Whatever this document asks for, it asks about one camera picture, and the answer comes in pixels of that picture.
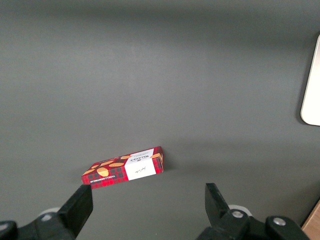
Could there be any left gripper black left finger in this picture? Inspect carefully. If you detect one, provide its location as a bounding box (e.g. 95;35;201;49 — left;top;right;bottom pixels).
17;183;95;240

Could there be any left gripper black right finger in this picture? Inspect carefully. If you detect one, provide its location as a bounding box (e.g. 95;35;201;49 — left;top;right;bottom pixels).
197;183;263;240

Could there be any red tartan shortbread box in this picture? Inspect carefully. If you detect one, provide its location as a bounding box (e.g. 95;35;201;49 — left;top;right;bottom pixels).
80;146;165;190

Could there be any light oak wooden cabinet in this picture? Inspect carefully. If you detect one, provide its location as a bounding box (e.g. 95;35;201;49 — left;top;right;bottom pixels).
301;199;320;240

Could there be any cream rectangular tray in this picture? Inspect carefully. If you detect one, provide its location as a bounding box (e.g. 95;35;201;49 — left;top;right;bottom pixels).
299;33;320;127

